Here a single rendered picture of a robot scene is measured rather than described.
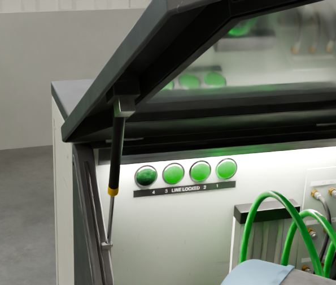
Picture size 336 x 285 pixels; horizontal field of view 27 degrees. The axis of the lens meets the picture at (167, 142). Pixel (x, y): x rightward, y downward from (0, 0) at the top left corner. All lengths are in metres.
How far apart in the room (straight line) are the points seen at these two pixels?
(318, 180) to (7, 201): 3.11
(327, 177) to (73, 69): 3.72
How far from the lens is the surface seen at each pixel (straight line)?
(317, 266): 1.24
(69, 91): 1.63
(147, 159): 1.44
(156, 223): 1.54
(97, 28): 5.18
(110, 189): 1.22
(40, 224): 4.23
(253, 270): 0.60
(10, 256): 3.93
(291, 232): 1.50
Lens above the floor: 1.99
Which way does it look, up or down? 22 degrees down
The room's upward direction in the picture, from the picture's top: 2 degrees clockwise
